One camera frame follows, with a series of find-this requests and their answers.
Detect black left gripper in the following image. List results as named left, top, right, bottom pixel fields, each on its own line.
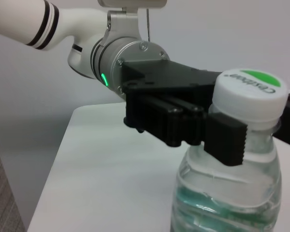
left=120, top=59, right=223, bottom=133

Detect clear green-label water bottle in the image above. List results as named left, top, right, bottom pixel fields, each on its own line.
left=170, top=68, right=289, bottom=232

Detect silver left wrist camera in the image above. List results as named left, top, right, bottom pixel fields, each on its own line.
left=98, top=0, right=169, bottom=10

